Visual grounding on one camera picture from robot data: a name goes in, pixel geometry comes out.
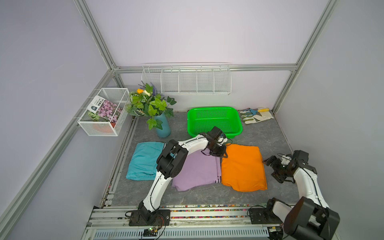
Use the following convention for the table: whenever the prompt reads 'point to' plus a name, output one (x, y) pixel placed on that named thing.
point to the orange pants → (243, 168)
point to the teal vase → (166, 130)
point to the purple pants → (199, 169)
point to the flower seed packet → (106, 109)
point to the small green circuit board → (150, 232)
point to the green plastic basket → (204, 119)
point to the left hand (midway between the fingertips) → (227, 157)
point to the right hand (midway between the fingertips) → (267, 165)
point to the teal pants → (143, 163)
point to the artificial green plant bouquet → (146, 102)
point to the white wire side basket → (93, 125)
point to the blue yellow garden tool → (253, 112)
